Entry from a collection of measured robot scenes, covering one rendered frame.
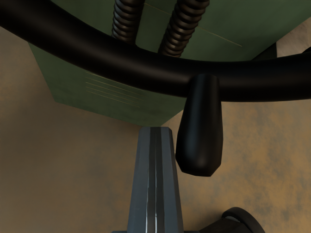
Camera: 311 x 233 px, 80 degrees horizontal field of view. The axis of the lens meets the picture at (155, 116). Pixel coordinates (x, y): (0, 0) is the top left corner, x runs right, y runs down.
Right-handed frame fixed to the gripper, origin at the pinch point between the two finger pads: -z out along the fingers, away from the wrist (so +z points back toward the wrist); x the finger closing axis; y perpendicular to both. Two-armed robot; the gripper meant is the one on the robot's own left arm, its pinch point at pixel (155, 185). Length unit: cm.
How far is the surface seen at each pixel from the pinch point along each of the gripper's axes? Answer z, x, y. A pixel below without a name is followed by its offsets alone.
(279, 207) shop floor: -39, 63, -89
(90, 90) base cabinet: -46, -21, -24
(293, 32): -30.1, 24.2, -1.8
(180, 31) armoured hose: -12.3, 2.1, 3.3
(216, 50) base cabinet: -29.0, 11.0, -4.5
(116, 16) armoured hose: -13.2, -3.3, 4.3
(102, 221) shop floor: -23, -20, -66
